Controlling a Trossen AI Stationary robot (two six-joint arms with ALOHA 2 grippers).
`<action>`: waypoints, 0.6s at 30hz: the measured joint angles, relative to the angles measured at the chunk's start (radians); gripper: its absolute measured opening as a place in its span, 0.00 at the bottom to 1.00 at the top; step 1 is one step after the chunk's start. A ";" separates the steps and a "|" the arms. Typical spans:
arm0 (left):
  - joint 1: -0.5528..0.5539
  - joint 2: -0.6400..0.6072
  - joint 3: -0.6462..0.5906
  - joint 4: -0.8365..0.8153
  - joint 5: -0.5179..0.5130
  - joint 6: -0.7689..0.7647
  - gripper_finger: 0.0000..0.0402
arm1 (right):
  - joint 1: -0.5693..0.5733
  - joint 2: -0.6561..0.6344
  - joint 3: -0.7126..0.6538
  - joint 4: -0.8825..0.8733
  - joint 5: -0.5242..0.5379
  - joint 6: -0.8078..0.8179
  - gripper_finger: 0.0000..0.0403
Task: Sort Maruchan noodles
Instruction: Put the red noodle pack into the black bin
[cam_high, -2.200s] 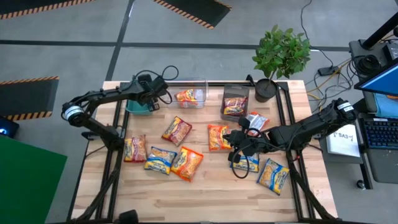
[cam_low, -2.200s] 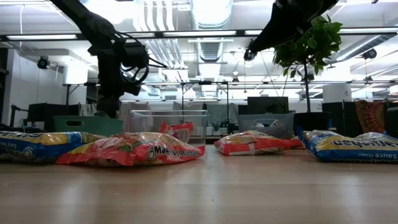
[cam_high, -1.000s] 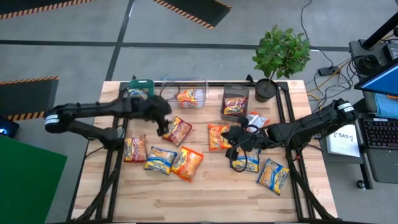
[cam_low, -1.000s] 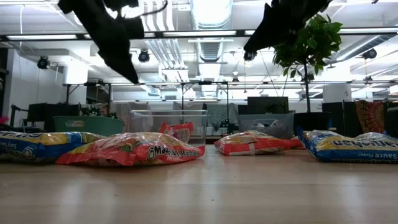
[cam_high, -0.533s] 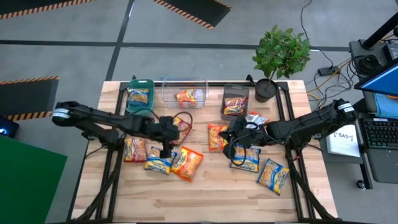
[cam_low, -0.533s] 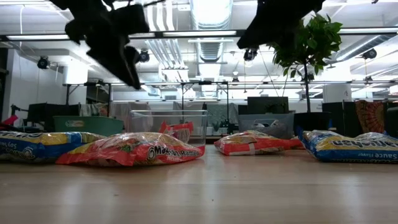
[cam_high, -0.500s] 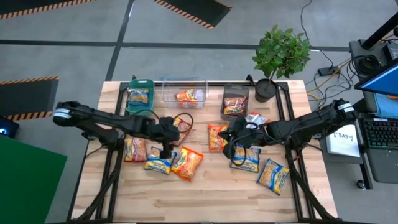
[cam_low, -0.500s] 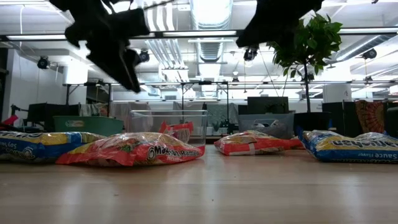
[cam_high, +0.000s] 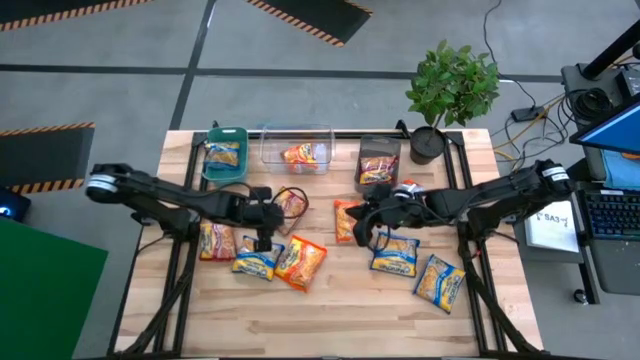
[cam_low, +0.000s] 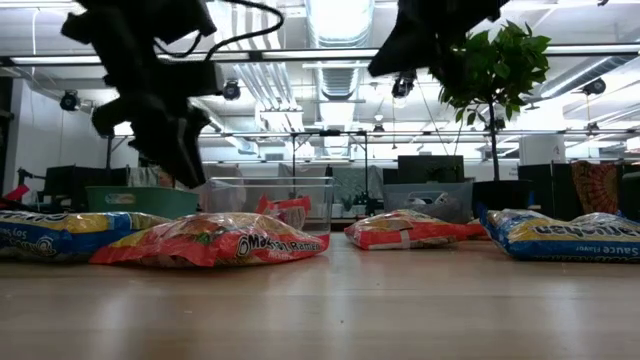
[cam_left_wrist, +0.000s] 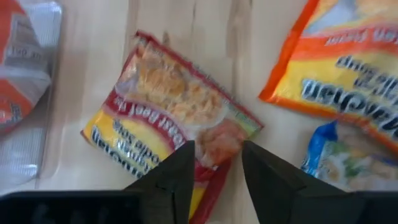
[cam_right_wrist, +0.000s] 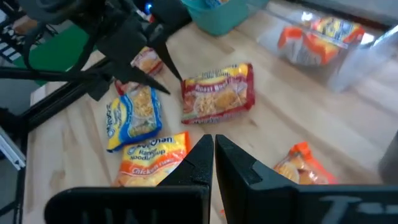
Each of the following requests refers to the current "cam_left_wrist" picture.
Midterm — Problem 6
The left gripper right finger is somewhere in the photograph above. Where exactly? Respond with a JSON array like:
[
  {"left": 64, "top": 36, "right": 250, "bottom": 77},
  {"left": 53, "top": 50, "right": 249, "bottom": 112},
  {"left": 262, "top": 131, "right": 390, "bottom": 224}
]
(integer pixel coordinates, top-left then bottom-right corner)
[{"left": 241, "top": 139, "right": 358, "bottom": 224}]

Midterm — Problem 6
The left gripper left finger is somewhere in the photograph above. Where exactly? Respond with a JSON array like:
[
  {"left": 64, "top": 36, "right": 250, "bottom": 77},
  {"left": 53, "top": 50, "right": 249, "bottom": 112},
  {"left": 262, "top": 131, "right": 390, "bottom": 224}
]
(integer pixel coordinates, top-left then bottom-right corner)
[{"left": 124, "top": 140, "right": 196, "bottom": 224}]

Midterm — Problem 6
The blue Maruchan noodle pack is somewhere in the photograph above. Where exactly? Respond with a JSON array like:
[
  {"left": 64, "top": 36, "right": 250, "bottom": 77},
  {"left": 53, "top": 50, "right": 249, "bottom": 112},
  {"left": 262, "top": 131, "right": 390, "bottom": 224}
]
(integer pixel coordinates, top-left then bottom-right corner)
[{"left": 300, "top": 120, "right": 398, "bottom": 193}]

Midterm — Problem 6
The red Maruchan noodle pack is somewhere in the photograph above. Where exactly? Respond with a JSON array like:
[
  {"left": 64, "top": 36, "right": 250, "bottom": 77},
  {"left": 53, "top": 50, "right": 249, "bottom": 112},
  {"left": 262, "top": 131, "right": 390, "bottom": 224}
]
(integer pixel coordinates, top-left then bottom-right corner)
[{"left": 80, "top": 30, "right": 265, "bottom": 224}]

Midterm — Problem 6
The orange Maruchan noodle pack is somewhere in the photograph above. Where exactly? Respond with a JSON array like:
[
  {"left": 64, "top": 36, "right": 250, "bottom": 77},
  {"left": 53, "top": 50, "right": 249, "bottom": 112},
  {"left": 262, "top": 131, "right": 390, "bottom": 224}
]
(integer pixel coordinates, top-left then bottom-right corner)
[
  {"left": 0, "top": 0, "right": 53, "bottom": 134},
  {"left": 258, "top": 0, "right": 398, "bottom": 147}
]

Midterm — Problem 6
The clear plastic bin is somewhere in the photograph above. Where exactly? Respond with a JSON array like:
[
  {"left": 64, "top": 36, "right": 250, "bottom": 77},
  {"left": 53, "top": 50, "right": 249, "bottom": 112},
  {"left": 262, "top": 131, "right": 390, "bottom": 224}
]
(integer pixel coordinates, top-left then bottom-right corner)
[{"left": 0, "top": 0, "right": 65, "bottom": 197}]

